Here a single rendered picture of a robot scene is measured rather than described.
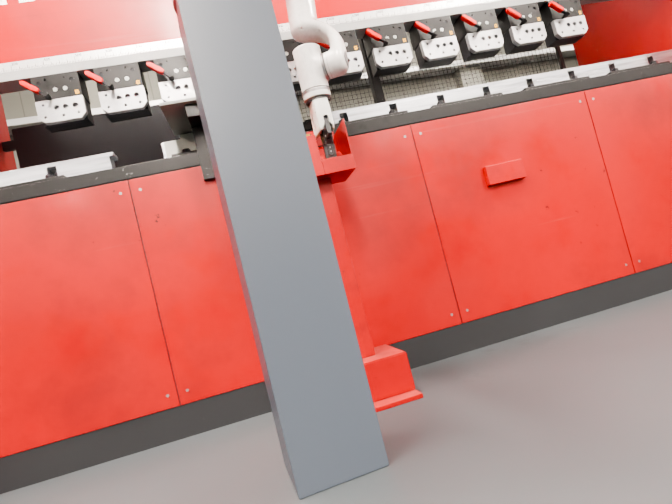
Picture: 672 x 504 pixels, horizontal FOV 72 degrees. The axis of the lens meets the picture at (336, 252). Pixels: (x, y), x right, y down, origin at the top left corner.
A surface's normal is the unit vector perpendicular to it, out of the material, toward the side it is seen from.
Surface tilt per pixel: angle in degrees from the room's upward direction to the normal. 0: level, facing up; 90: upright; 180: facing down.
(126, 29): 90
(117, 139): 90
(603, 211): 90
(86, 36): 90
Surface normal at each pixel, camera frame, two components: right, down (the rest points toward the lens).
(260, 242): 0.25, -0.11
